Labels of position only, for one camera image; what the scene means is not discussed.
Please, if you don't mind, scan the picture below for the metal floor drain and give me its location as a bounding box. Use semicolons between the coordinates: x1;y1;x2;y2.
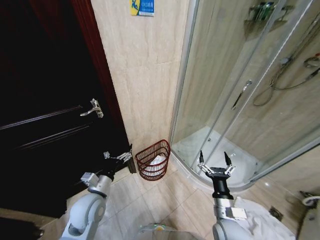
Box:
269;206;284;221

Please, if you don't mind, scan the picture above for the white shower tray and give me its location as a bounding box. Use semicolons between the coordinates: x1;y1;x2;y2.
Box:
171;125;264;194

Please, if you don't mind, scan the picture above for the black object with round knob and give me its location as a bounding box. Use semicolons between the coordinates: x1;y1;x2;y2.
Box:
0;216;45;240

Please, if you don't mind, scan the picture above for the glass shower enclosure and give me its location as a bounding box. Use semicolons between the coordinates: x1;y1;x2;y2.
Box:
168;0;320;194

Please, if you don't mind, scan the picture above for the blue and yellow wall sign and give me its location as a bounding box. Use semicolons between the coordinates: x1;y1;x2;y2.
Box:
128;0;155;17

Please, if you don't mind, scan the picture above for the dark wooden door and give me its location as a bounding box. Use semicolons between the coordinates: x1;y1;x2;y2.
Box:
0;0;137;220

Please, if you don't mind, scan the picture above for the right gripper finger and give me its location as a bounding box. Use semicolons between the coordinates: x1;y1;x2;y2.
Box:
197;149;214;176
223;151;237;176

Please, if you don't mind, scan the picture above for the white toilet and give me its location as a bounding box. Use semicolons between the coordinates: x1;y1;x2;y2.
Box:
296;206;320;240

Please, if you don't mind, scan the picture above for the chrome shower door handle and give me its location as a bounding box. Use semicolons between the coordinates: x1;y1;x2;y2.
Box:
230;79;253;111

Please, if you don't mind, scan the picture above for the white towel, large crumpled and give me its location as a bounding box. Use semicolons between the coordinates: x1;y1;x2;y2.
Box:
233;196;296;240

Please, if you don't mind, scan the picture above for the silver door handle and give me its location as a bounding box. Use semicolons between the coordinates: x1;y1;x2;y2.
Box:
79;97;104;119

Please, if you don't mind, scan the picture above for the red-brown door frame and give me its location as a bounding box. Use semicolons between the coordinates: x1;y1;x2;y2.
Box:
28;0;138;174

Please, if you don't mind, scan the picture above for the chrome shower mixer tap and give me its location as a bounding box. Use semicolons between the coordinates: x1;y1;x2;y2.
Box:
303;52;320;69

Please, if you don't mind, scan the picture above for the red wire hamper basket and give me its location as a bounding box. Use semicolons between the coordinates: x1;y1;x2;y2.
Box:
135;139;172;182

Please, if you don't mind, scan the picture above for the chrome shower hose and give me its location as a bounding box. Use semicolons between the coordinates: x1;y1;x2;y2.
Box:
252;17;320;107

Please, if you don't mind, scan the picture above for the white towel in hamper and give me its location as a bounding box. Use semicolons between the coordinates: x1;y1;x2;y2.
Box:
146;154;166;176

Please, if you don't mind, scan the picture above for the white hose fitting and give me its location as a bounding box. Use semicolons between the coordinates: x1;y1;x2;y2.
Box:
299;190;320;206

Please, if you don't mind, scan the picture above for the wire shower shelf rack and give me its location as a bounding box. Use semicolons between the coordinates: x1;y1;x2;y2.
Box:
243;1;295;32

